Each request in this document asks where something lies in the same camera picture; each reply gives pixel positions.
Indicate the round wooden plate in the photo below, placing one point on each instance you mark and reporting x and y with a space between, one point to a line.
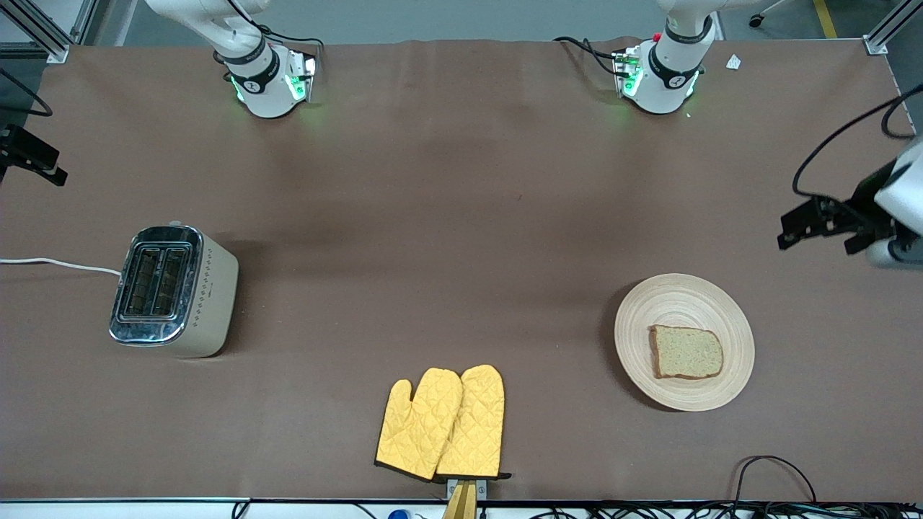
685 303

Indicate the brown bread toast slice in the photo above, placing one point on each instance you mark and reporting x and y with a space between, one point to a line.
689 353

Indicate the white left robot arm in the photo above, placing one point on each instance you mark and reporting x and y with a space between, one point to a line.
670 79

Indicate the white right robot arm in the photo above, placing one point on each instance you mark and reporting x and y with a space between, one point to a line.
267 94

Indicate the white paper scrap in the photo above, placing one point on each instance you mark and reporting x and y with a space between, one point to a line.
733 62

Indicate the black chair caster wheel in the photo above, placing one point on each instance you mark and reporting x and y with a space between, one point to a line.
756 21

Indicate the cream and chrome toaster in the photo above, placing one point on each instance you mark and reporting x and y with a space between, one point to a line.
205 295

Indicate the brown table cover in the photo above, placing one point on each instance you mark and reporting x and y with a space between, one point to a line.
505 252

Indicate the yellow quilted oven mitt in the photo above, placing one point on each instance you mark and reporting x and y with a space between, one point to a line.
414 432
476 425

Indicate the wooden stick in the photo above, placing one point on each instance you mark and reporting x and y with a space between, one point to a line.
461 504

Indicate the aluminium frame profile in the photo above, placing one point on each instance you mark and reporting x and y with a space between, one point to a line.
50 40
883 36

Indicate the small metal bracket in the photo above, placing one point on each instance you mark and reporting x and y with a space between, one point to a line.
482 489

